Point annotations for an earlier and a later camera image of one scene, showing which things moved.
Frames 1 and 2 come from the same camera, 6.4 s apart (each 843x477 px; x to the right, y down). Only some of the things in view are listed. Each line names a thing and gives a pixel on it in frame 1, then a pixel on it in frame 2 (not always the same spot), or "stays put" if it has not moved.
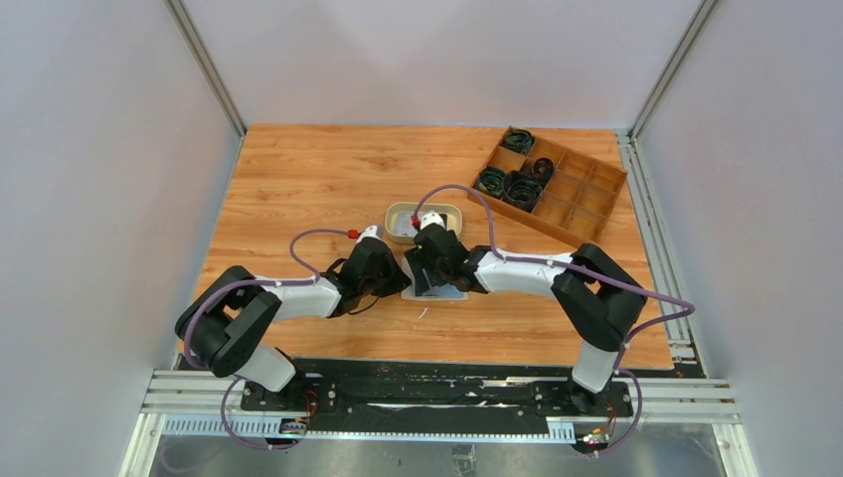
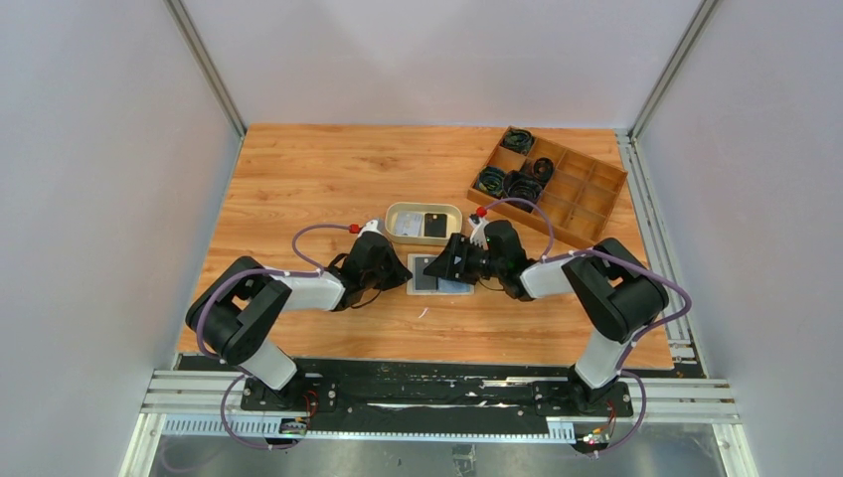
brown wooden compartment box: (550, 184) stays put
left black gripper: (397, 281) stays put
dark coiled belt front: (521, 191) stays put
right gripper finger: (419, 277) → (455, 260)
